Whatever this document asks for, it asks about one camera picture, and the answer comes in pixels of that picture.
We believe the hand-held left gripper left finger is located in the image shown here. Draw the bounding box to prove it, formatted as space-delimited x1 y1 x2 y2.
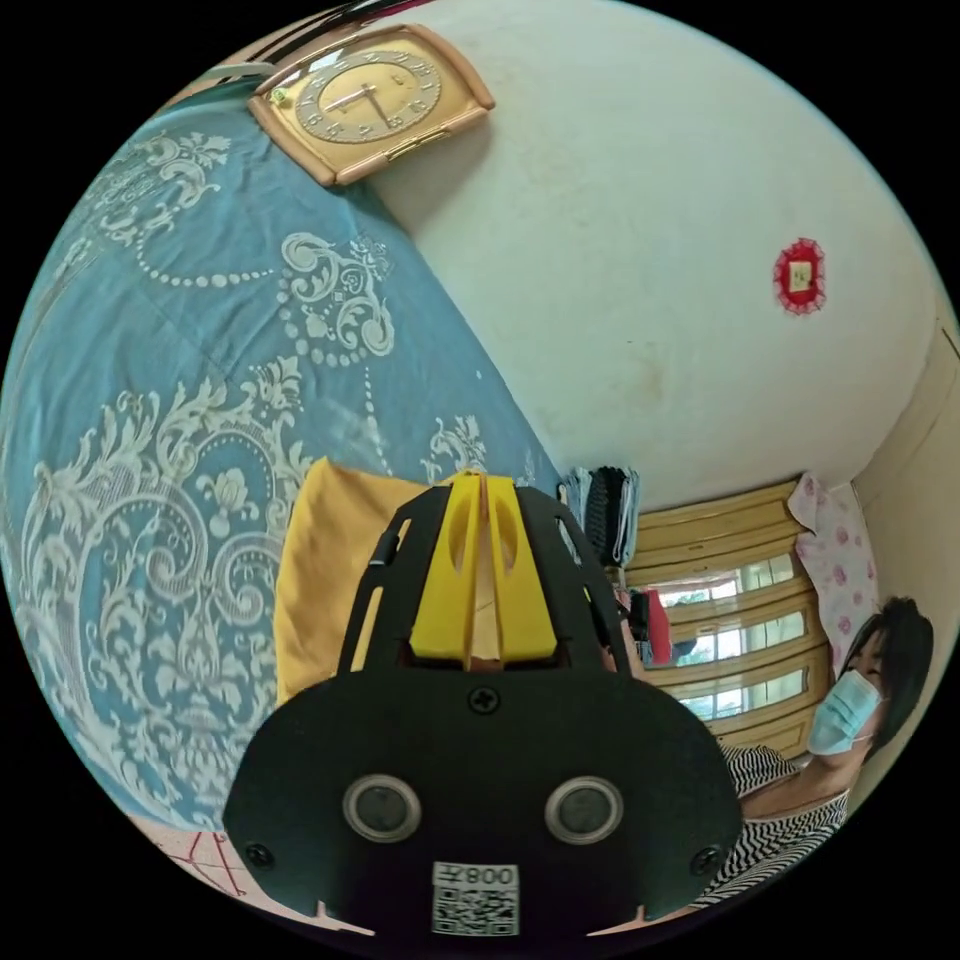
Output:
408 472 482 663

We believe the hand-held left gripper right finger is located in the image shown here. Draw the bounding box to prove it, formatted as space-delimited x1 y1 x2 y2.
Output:
485 474 561 667

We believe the yellow short sleeve shirt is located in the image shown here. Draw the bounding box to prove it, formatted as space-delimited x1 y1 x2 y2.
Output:
272 457 513 711

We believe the pile of clothes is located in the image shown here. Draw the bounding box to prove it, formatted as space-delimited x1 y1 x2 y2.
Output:
562 464 643 573

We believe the pink flowered curtain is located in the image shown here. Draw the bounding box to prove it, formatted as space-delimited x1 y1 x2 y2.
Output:
787 472 883 663

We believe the person's body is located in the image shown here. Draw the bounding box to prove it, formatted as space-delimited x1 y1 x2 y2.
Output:
689 596 936 913

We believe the bed with blue printed sheet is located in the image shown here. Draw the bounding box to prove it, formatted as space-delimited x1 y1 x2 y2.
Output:
0 89 565 835

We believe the window with yellow frame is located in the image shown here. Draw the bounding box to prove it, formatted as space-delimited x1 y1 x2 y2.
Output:
620 479 835 745

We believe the red round wall ornament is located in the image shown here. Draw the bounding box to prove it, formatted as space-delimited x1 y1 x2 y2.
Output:
772 236 831 317

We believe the gold square wall clock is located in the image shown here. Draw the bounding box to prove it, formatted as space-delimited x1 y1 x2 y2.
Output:
247 22 497 188

